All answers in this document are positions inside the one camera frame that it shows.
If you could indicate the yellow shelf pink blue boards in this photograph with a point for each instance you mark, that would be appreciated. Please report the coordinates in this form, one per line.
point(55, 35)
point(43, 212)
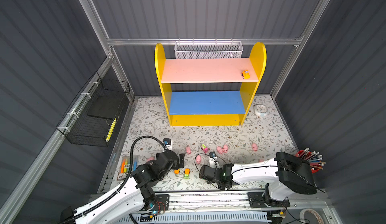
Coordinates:
point(209, 108)

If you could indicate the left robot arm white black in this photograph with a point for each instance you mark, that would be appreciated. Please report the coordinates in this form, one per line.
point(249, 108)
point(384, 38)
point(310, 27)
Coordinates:
point(132, 195)

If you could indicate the pink truck green striped top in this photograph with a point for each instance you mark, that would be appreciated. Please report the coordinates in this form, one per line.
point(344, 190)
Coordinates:
point(205, 148)

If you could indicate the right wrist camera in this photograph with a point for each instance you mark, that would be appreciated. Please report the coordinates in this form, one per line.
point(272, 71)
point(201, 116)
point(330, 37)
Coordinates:
point(213, 163)

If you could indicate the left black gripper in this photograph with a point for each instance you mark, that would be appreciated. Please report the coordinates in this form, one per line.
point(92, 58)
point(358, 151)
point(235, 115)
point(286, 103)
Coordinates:
point(181, 163)

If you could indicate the pink pig toy leftmost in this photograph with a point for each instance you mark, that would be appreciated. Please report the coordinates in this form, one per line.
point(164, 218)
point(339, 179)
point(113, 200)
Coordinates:
point(188, 150)

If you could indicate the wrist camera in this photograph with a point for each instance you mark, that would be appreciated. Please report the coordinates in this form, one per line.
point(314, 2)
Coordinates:
point(167, 144)
point(213, 163)

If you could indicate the red cup holder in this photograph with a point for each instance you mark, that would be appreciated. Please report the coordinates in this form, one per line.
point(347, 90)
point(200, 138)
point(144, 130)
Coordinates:
point(313, 169)

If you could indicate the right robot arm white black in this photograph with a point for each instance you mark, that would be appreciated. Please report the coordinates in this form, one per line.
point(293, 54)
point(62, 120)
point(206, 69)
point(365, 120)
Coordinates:
point(283, 176)

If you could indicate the green toy car orange top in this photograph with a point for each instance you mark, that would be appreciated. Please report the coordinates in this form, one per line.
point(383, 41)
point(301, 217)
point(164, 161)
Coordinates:
point(187, 173)

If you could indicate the black wire basket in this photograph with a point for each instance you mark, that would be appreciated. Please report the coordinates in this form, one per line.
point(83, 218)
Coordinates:
point(88, 121)

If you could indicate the orange yellow toy car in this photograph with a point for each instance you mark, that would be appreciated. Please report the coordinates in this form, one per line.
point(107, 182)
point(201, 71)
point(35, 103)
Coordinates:
point(245, 74)

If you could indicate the floral patterned table mat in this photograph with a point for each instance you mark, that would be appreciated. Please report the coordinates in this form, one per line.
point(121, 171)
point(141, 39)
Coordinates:
point(148, 123)

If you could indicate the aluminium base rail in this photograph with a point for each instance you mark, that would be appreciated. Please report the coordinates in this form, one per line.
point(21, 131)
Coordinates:
point(234, 200)

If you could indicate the white tape roll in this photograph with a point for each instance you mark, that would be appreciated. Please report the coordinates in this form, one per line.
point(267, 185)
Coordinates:
point(311, 216)

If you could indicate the pink pig toy lower centre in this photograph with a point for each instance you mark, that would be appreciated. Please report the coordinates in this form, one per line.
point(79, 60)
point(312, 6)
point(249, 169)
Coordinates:
point(198, 159)

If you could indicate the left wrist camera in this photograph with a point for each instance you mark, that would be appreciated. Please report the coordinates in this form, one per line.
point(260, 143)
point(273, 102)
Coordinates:
point(167, 144)

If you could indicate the pink pig toy far right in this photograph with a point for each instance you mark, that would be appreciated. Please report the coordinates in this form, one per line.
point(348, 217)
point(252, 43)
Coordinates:
point(254, 147)

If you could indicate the pink pig toy pair left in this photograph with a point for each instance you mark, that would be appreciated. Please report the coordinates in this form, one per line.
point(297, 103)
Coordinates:
point(219, 150)

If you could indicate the marker pen pack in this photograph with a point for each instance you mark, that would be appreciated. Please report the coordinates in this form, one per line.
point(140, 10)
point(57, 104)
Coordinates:
point(124, 166)

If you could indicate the white wire mesh basket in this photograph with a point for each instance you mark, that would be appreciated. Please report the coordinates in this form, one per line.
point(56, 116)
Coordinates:
point(208, 51)

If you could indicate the white slotted cable duct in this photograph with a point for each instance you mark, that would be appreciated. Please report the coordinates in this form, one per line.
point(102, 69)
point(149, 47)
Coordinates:
point(206, 218)

